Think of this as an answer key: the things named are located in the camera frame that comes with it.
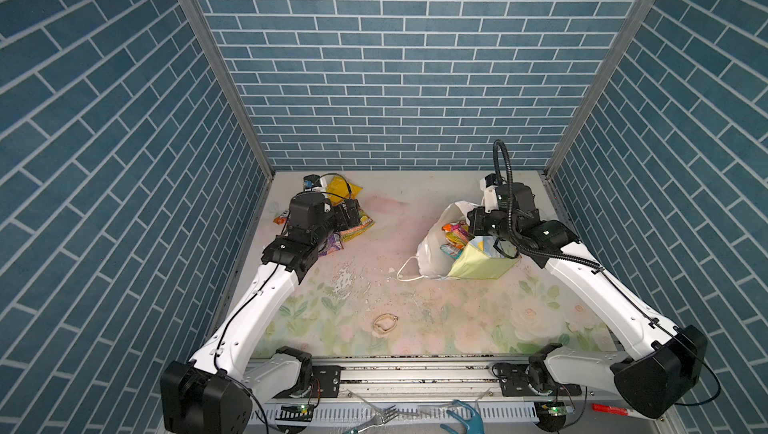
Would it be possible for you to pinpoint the purple snack packet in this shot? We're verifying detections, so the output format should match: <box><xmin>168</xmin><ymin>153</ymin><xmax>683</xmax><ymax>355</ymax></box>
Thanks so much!
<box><xmin>319</xmin><ymin>233</ymin><xmax>344</xmax><ymax>257</ymax></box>

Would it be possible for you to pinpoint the yellow snack packet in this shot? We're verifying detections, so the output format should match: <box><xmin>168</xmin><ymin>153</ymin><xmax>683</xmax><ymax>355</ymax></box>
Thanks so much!
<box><xmin>325</xmin><ymin>176</ymin><xmax>362</xmax><ymax>205</ymax></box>

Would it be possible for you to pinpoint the pink colourful candy packet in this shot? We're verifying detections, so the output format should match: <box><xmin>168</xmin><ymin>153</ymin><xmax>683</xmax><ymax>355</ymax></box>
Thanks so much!
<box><xmin>340</xmin><ymin>210</ymin><xmax>375</xmax><ymax>243</ymax></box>

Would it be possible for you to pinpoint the floral paper gift bag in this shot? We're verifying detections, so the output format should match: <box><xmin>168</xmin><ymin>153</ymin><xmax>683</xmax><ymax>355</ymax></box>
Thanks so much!
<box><xmin>396</xmin><ymin>201</ymin><xmax>520</xmax><ymax>282</ymax></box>

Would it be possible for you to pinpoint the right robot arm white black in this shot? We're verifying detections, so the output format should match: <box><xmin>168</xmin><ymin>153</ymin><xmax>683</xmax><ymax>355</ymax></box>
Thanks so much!
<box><xmin>467</xmin><ymin>174</ymin><xmax>708</xmax><ymax>419</ymax></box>

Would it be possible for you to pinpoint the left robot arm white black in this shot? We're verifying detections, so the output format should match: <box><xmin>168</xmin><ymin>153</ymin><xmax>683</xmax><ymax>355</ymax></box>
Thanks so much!
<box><xmin>160</xmin><ymin>190</ymin><xmax>361</xmax><ymax>433</ymax></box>

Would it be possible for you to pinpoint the teal snack packet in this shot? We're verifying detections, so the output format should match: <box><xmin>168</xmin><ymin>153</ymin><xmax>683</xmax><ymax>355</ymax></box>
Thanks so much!
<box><xmin>440</xmin><ymin>244</ymin><xmax>462</xmax><ymax>260</ymax></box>

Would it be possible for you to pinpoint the beige rubber band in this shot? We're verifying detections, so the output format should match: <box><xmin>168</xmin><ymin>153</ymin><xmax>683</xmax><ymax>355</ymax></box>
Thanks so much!
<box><xmin>371</xmin><ymin>313</ymin><xmax>399</xmax><ymax>336</ymax></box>

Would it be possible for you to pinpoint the metal fork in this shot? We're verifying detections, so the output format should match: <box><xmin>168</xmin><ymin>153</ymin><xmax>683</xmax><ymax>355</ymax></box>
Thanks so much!
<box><xmin>344</xmin><ymin>406</ymin><xmax>399</xmax><ymax>434</ymax></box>

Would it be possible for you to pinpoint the teal plastic tool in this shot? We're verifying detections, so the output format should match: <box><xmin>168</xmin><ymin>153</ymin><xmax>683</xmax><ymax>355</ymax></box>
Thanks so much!
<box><xmin>447</xmin><ymin>399</ymin><xmax>485</xmax><ymax>434</ymax></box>

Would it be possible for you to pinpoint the red white marker pen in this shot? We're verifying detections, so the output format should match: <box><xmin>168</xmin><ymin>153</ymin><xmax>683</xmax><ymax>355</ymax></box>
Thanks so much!
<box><xmin>592</xmin><ymin>403</ymin><xmax>630</xmax><ymax>417</ymax></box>

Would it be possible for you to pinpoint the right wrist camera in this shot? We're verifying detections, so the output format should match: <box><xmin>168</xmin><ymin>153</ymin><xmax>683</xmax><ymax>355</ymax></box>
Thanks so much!
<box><xmin>479</xmin><ymin>174</ymin><xmax>499</xmax><ymax>213</ymax></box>

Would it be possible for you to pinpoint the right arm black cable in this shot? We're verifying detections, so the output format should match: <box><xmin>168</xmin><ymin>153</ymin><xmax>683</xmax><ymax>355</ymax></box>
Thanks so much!
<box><xmin>491</xmin><ymin>139</ymin><xmax>722</xmax><ymax>408</ymax></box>

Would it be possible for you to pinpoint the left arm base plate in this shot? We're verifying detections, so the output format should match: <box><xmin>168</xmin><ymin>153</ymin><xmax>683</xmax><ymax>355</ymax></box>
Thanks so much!
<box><xmin>275</xmin><ymin>365</ymin><xmax>342</xmax><ymax>400</ymax></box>

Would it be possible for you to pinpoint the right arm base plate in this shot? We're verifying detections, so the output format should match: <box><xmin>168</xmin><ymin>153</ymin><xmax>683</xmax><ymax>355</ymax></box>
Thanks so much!
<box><xmin>490</xmin><ymin>362</ymin><xmax>583</xmax><ymax>397</ymax></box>

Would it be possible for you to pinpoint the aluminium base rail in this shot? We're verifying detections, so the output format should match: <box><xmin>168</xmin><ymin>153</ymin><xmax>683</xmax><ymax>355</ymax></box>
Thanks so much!
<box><xmin>239</xmin><ymin>357</ymin><xmax>667</xmax><ymax>405</ymax></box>

